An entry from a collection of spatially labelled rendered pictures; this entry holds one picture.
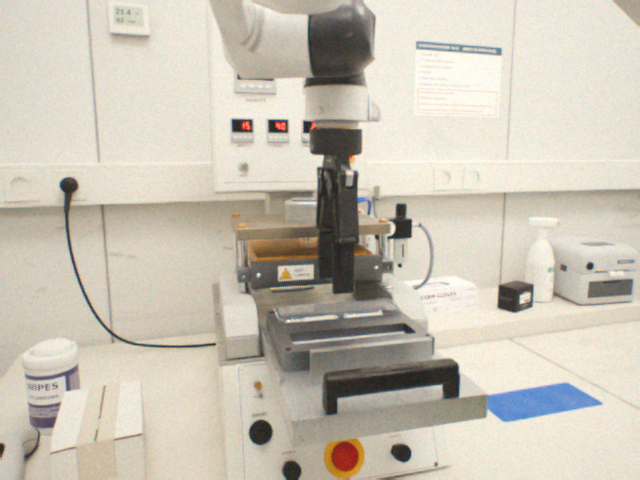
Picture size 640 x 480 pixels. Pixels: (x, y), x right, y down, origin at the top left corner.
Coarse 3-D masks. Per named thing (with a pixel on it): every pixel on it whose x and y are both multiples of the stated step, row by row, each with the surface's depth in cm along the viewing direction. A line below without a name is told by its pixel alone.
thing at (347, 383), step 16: (368, 368) 52; (384, 368) 52; (400, 368) 52; (416, 368) 52; (432, 368) 53; (448, 368) 53; (336, 384) 50; (352, 384) 50; (368, 384) 51; (384, 384) 51; (400, 384) 52; (416, 384) 52; (432, 384) 53; (448, 384) 54; (336, 400) 50
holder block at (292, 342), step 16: (272, 320) 71; (336, 320) 71; (352, 320) 71; (368, 320) 71; (384, 320) 71; (400, 320) 71; (272, 336) 70; (288, 336) 65; (304, 336) 67; (320, 336) 67; (336, 336) 68; (352, 336) 68; (368, 336) 69; (384, 336) 65; (400, 336) 65; (416, 336) 65; (432, 336) 65; (288, 352) 60; (304, 352) 61; (432, 352) 65; (288, 368) 60; (304, 368) 61
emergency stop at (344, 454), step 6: (342, 444) 73; (348, 444) 73; (336, 450) 72; (342, 450) 73; (348, 450) 73; (354, 450) 73; (336, 456) 72; (342, 456) 72; (348, 456) 73; (354, 456) 73; (336, 462) 72; (342, 462) 72; (348, 462) 72; (354, 462) 72; (342, 468) 72; (348, 468) 72
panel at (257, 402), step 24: (240, 384) 73; (264, 384) 73; (240, 408) 72; (264, 408) 73; (240, 432) 71; (288, 432) 72; (408, 432) 76; (432, 432) 77; (240, 456) 70; (264, 456) 71; (288, 456) 72; (312, 456) 72; (360, 456) 74; (384, 456) 75; (432, 456) 76
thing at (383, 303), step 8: (320, 304) 76; (328, 304) 76; (336, 304) 76; (344, 304) 76; (352, 304) 76; (360, 304) 76; (368, 304) 76; (376, 304) 76; (384, 304) 76; (392, 304) 76; (280, 312) 72; (288, 312) 72; (296, 312) 72; (304, 312) 72; (312, 312) 72; (320, 312) 72; (328, 312) 72; (336, 312) 72; (344, 312) 72
